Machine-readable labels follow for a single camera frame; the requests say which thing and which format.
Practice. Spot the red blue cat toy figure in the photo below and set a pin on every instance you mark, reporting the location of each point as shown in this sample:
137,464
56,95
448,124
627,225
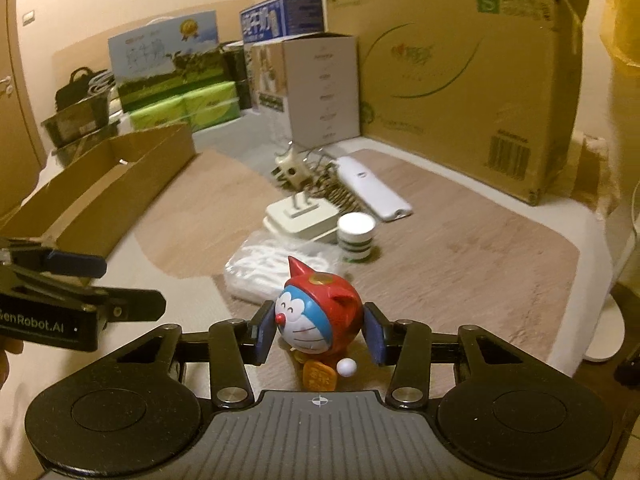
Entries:
320,310

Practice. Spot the large brown cardboard box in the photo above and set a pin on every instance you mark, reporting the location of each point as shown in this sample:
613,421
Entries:
450,85

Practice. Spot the green tissue multipack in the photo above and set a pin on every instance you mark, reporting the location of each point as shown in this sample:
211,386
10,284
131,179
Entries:
200,107

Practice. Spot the white remote control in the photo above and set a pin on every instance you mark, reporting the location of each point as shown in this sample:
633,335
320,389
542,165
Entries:
370,190

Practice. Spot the white product box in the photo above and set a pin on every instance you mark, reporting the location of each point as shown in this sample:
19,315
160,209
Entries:
320,90

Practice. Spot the white wall switch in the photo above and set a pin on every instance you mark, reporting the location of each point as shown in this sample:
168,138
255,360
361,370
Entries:
29,16

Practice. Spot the green pasture milk box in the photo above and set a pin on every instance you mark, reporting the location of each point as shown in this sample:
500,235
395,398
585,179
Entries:
150,60

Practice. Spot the beige rug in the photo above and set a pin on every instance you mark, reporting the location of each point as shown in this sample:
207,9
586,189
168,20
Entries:
450,270

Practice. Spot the white jar with green stripes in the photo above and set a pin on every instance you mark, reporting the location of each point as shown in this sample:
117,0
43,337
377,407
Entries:
356,237

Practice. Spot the leopard print hair claw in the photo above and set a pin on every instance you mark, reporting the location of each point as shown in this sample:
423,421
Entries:
335,190

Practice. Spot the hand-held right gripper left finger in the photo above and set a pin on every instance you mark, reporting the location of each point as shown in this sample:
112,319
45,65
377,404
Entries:
262,334

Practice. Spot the dark storage basket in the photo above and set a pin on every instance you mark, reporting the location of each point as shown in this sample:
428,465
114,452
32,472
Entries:
75,124

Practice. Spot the white power adapter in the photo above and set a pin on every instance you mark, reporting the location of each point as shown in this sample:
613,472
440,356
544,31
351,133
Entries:
295,221

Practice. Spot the shallow cardboard box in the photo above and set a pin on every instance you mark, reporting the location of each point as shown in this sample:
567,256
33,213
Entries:
150,156

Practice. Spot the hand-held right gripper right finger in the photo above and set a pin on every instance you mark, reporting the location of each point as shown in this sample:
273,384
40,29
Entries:
377,336

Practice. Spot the black bag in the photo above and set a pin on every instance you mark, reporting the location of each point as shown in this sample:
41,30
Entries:
75,90

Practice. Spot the yellow plastic cover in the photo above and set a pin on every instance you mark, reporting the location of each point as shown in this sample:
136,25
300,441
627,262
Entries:
622,10

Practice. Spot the blue milk carton box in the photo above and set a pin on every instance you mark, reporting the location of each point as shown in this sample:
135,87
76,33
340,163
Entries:
280,15

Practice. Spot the cream plug adapter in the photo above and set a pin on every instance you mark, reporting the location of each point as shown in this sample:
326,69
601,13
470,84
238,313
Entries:
292,170

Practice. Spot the wooden cabinet door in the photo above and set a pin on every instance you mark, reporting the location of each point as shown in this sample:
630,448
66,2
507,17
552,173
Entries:
15,135

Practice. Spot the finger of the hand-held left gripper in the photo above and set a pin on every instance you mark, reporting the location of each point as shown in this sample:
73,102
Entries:
130,304
75,265

